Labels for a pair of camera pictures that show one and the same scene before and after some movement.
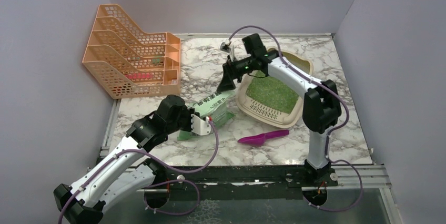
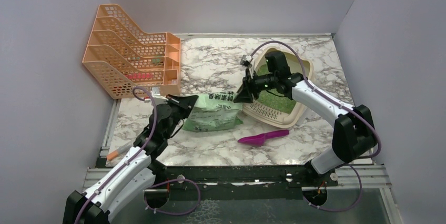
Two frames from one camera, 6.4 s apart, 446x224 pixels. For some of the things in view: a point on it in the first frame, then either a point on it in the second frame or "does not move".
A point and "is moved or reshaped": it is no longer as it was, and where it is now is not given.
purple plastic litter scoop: x=257 y=140 does not move
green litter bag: x=215 y=107 is moved or reshaped
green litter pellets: x=261 y=87 does not move
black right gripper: x=230 y=71 -> x=244 y=95
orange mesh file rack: x=130 y=62 does not move
